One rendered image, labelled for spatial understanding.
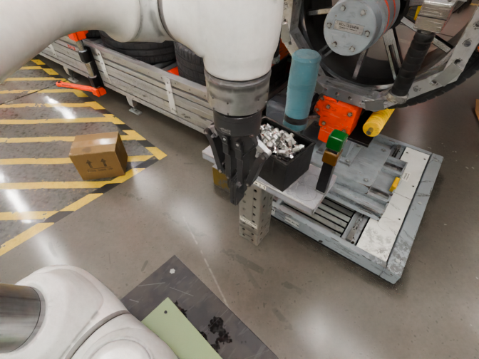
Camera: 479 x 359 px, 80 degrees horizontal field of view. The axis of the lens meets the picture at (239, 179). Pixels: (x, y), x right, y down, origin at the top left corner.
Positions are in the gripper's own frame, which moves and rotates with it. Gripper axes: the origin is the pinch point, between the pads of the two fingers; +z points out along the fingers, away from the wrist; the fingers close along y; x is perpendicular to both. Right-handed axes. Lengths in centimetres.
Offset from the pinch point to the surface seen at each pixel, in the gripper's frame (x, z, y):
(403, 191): 85, 60, 39
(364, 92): 63, 7, 9
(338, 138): 28.4, 1.3, 11.4
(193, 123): 64, 55, -72
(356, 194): 64, 53, 21
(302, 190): 26.1, 22.4, 6.6
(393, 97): 36.0, -8.8, 18.7
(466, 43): 62, -14, 28
